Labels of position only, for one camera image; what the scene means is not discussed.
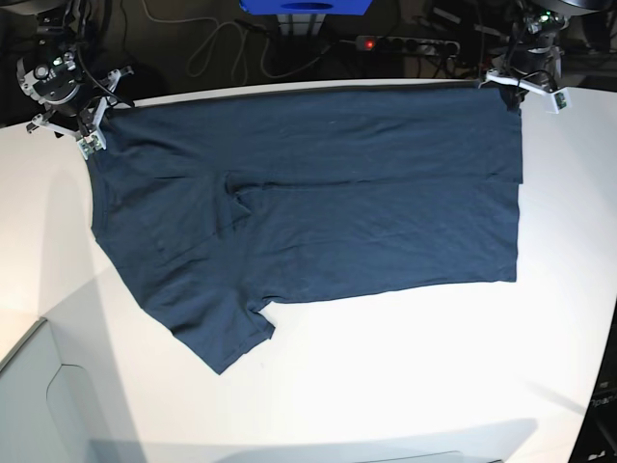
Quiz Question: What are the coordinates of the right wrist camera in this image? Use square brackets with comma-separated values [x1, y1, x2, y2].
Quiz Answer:
[76, 130, 107, 160]

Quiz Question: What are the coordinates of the dark blue T-shirt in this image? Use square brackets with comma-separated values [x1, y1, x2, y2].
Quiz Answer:
[87, 88, 523, 373]

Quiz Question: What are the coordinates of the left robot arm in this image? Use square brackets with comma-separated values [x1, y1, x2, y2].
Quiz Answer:
[478, 1, 616, 114]

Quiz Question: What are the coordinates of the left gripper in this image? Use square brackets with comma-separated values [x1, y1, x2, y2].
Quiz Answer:
[478, 45, 562, 112]

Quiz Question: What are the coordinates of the blue box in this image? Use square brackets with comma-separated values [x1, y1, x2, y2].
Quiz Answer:
[239, 0, 372, 15]

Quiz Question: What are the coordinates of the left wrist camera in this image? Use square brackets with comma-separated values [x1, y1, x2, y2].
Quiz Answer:
[545, 88, 571, 115]

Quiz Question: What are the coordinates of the grey bin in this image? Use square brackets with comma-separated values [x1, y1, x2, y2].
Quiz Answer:
[0, 316, 146, 463]

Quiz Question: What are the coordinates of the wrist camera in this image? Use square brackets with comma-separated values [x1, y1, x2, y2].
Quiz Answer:
[545, 88, 571, 115]
[76, 130, 107, 160]

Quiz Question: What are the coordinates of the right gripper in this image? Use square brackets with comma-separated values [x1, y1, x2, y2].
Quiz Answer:
[24, 67, 135, 140]

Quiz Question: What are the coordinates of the black power strip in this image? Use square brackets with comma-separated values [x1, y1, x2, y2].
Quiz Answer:
[355, 35, 460, 58]

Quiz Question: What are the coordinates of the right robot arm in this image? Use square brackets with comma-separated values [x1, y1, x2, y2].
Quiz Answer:
[1, 1, 134, 150]

